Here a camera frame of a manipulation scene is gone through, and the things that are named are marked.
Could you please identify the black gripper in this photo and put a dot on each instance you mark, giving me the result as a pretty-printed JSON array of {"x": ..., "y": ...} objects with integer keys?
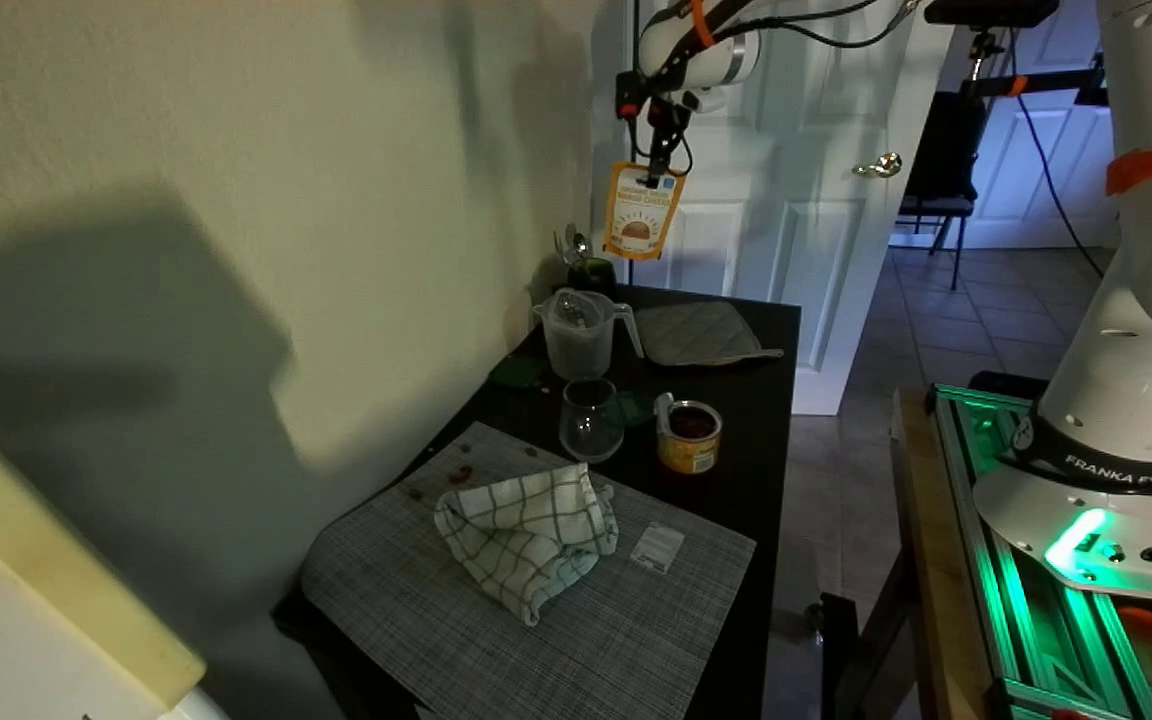
[{"x": 661, "y": 106}]

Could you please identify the orange snack packet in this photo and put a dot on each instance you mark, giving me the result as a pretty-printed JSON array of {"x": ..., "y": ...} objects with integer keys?
[{"x": 642, "y": 212}]

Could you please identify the white panel door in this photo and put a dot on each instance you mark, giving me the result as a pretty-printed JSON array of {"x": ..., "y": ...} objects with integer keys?
[{"x": 789, "y": 243}]

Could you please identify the grey quilted pot holder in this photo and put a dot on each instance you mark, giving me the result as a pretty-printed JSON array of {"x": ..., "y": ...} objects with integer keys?
[{"x": 702, "y": 333}]

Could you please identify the clear plastic measuring jug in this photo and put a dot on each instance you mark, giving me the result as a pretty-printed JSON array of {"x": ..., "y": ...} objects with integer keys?
[{"x": 583, "y": 333}]

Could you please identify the black folding chair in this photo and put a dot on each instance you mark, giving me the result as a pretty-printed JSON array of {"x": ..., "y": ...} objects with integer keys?
[{"x": 941, "y": 160}]

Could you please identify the clear drinking glass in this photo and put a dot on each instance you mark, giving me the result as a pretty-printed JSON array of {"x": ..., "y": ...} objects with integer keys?
[{"x": 591, "y": 420}]

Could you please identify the small white paper label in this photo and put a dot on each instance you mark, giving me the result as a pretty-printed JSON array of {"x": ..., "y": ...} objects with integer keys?
[{"x": 656, "y": 545}]

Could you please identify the white checkered dish cloth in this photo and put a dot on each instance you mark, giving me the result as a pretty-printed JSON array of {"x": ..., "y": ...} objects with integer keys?
[{"x": 521, "y": 533}]

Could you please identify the grey woven placemat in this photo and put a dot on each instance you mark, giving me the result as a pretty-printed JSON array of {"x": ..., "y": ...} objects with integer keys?
[{"x": 578, "y": 625}]

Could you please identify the wooden stand board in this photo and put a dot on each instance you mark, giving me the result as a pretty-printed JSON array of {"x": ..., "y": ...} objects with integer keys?
[{"x": 939, "y": 572}]

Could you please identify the cream foam board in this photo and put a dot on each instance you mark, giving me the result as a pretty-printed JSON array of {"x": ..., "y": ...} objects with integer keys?
[{"x": 30, "y": 572}]

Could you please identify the black camera stand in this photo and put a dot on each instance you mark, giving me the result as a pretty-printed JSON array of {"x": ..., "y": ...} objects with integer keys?
[{"x": 1023, "y": 65}]

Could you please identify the green lit metal base frame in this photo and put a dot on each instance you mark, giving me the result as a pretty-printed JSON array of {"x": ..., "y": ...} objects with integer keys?
[{"x": 1070, "y": 643}]

